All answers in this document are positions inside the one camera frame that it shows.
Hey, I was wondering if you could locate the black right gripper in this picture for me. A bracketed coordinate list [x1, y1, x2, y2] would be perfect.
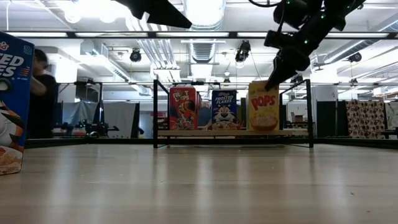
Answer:
[264, 29, 312, 92]

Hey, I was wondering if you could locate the yellow Corn Pops cereal box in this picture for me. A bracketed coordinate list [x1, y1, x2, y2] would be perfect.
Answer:
[247, 80, 280, 132]

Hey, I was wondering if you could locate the blue Frosted Flakes cereal box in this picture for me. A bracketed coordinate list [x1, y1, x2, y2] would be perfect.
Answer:
[211, 89, 239, 131]
[0, 30, 35, 175]

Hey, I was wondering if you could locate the red Froot Loops cereal box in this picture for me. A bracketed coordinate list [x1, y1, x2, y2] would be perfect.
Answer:
[169, 86, 199, 131]

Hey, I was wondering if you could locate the black-framed wooden shelf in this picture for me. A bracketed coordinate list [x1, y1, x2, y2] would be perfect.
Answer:
[152, 78, 315, 149]

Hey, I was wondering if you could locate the black overhead light bar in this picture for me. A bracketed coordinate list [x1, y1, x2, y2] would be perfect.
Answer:
[3, 30, 398, 40]

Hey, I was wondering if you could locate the brown cardboard box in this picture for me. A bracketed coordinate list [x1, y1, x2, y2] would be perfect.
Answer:
[290, 111, 307, 124]

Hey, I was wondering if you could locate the black partition panel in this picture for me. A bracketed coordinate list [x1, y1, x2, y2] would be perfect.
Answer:
[316, 100, 346, 138]

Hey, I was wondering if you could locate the black equipment rack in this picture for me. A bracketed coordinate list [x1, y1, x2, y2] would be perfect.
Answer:
[55, 81, 104, 103]

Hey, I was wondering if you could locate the white board panel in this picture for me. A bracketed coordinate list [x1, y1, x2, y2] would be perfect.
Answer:
[103, 101, 133, 139]

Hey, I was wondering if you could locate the brown patterned cloth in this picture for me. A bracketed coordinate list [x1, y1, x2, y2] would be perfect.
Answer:
[345, 99, 386, 139]

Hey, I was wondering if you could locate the grey blue tarp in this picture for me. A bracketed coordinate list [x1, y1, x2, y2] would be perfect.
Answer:
[61, 101, 104, 125]

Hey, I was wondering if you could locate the person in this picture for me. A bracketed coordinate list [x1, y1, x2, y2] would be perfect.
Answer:
[26, 48, 60, 140]

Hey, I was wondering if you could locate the silver ceiling air duct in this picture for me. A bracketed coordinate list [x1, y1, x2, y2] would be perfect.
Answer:
[183, 0, 226, 63]

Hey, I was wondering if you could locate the black metal table frame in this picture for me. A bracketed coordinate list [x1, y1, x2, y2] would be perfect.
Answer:
[24, 136, 398, 149]

